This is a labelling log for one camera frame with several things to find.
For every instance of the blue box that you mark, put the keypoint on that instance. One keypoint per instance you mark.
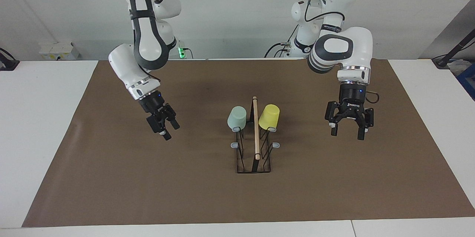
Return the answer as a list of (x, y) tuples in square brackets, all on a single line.
[(468, 81)]

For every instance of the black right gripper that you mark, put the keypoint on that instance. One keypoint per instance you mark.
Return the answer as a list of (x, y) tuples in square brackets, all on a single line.
[(154, 109)]

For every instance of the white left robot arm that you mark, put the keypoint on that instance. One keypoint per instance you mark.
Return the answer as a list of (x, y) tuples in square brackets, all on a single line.
[(356, 48)]

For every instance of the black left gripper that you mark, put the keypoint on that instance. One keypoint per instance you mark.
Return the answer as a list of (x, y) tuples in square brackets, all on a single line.
[(351, 99)]

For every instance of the white power strip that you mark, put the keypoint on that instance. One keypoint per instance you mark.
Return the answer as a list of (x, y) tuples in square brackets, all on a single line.
[(57, 51)]

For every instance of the green plastic cup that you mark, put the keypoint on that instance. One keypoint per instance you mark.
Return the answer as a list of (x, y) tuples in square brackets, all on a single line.
[(236, 118)]

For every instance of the black table clamp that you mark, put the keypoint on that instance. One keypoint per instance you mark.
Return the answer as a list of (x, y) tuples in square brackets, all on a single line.
[(7, 64)]

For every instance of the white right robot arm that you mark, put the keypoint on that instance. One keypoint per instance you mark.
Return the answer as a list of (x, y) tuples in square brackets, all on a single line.
[(126, 66)]

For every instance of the yellow plastic cup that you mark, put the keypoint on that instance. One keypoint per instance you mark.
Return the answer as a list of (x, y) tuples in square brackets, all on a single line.
[(269, 117)]

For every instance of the brown table mat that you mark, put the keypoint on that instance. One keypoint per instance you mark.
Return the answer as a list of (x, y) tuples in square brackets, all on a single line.
[(185, 192)]

